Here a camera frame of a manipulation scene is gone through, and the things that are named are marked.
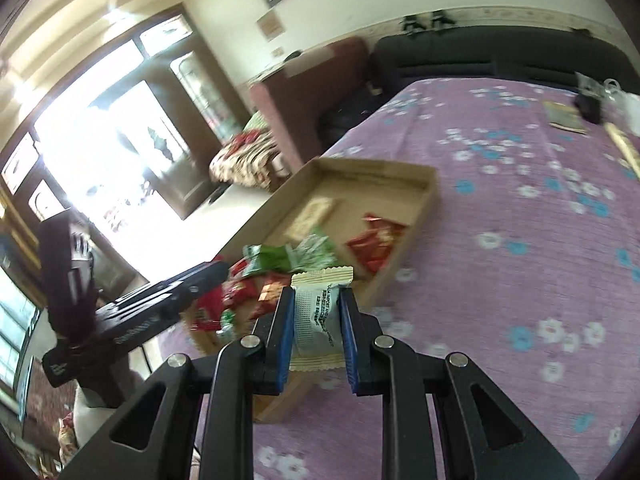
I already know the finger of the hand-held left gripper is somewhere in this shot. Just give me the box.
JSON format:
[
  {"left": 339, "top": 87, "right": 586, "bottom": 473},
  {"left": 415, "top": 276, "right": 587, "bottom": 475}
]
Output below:
[{"left": 169, "top": 261, "right": 231, "bottom": 319}]

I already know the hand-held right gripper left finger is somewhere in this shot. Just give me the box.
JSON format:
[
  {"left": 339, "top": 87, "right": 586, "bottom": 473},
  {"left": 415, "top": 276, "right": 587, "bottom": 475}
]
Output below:
[{"left": 60, "top": 287, "right": 297, "bottom": 480}]

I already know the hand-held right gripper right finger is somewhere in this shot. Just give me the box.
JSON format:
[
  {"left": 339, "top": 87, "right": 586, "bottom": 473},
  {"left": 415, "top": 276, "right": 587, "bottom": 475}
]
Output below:
[{"left": 337, "top": 287, "right": 581, "bottom": 480}]

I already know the shiny red snack packet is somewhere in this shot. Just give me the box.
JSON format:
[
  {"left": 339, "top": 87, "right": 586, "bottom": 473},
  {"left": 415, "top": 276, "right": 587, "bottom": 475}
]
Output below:
[{"left": 192, "top": 255, "right": 288, "bottom": 333}]

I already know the white serrated snack packet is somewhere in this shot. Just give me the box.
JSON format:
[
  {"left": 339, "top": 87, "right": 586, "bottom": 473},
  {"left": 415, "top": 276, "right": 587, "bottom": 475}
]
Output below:
[{"left": 290, "top": 266, "right": 355, "bottom": 372}]

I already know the green snack packet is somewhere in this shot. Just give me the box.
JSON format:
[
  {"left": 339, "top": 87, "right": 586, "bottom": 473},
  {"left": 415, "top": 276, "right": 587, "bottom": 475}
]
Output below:
[
  {"left": 292, "top": 227, "right": 337, "bottom": 274},
  {"left": 242, "top": 244, "right": 296, "bottom": 276}
]

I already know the beige snack packet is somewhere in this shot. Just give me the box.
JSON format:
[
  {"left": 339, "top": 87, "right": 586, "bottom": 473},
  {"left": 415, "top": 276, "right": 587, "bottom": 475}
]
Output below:
[{"left": 285, "top": 197, "right": 336, "bottom": 241}]

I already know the shallow cardboard box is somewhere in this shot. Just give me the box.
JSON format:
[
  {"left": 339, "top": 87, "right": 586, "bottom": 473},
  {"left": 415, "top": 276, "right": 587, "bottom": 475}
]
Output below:
[{"left": 187, "top": 157, "right": 441, "bottom": 423}]

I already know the red floral quilt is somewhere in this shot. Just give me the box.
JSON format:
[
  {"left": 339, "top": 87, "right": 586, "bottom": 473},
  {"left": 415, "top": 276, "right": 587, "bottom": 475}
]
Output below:
[{"left": 209, "top": 110, "right": 292, "bottom": 192}]

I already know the purple floral blanket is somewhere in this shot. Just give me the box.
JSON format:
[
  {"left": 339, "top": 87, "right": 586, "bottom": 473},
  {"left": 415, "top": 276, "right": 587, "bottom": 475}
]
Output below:
[{"left": 190, "top": 77, "right": 640, "bottom": 480}]

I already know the wooden glass door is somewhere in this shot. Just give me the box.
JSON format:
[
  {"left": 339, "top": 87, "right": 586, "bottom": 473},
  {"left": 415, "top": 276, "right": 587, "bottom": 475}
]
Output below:
[{"left": 135, "top": 2, "right": 253, "bottom": 221}]

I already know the brown bedside cabinet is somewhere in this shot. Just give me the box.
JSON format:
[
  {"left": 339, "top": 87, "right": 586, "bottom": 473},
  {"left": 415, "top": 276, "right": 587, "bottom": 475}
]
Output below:
[{"left": 249, "top": 37, "right": 373, "bottom": 181}]

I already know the green yellow book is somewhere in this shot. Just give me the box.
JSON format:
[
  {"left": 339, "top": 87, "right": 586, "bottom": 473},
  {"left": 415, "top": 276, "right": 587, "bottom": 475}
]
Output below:
[{"left": 542, "top": 101, "right": 589, "bottom": 135}]

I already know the black sofa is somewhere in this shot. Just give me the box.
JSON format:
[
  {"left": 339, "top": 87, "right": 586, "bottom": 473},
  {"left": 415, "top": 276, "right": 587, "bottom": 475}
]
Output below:
[{"left": 370, "top": 25, "right": 632, "bottom": 97}]

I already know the black pouch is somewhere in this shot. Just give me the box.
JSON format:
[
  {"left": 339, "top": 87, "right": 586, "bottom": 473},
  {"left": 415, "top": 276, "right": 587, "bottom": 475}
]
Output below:
[{"left": 574, "top": 92, "right": 604, "bottom": 125}]

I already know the long gold box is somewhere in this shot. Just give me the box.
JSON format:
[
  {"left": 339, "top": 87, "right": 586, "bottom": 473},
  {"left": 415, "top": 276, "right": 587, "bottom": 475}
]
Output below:
[{"left": 602, "top": 121, "right": 640, "bottom": 181}]

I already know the clear plastic bag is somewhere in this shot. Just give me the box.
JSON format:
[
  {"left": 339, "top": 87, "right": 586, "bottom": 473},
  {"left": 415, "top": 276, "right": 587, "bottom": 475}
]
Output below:
[{"left": 575, "top": 72, "right": 624, "bottom": 102}]

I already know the white round container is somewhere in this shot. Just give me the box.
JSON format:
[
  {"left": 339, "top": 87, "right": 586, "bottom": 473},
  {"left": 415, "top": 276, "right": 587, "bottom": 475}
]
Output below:
[{"left": 612, "top": 91, "right": 640, "bottom": 136}]

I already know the wall notice plate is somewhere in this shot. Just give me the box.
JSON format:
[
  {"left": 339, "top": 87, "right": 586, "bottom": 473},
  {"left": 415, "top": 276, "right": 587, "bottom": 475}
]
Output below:
[{"left": 256, "top": 12, "right": 286, "bottom": 41}]

